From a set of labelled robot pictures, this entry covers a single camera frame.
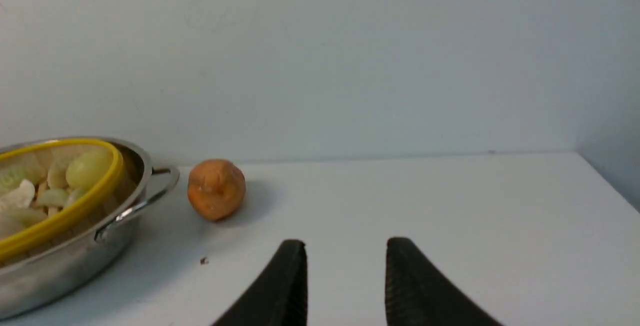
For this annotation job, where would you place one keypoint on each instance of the white dumpling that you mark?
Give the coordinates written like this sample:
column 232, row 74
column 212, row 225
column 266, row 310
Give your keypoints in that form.
column 56, row 175
column 19, row 198

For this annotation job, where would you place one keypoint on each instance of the stainless steel two-handled pot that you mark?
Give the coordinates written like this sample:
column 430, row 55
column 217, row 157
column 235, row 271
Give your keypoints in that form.
column 31, row 282

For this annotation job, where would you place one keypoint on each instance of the green dumpling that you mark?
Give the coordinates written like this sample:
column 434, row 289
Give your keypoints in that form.
column 13, row 176
column 56, row 198
column 74, row 196
column 28, row 217

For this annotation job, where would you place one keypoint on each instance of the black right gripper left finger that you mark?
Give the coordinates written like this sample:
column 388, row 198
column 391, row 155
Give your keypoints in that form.
column 278, row 296

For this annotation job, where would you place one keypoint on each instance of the yellow-green round bun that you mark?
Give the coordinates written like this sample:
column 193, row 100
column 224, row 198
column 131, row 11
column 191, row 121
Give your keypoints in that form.
column 86, row 170

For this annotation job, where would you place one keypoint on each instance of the green dumpling right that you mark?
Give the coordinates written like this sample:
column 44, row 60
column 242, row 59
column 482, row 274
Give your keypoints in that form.
column 74, row 196

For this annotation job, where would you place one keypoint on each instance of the orange-brown toy potato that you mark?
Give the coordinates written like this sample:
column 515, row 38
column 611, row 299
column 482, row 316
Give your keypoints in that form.
column 216, row 189

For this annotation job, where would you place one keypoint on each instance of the white dumpling back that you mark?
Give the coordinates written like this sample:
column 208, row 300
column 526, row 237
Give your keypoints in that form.
column 56, row 175

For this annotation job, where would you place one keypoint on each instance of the white dumpling centre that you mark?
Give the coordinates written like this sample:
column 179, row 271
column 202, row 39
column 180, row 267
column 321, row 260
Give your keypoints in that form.
column 19, row 198

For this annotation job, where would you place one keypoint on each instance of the green dumpling front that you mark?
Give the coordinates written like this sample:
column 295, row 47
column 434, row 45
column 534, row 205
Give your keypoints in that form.
column 28, row 217

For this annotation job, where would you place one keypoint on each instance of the yellow-rimmed bamboo steamer basket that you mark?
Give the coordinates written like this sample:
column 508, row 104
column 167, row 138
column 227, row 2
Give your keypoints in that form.
column 16, row 240

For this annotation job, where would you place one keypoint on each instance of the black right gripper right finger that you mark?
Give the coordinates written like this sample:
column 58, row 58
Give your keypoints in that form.
column 418, row 294

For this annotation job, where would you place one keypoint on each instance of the green dumpling centre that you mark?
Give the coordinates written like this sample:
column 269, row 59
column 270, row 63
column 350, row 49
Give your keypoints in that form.
column 56, row 198

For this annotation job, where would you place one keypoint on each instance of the green dumpling back left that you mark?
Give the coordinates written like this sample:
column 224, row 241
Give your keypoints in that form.
column 13, row 176

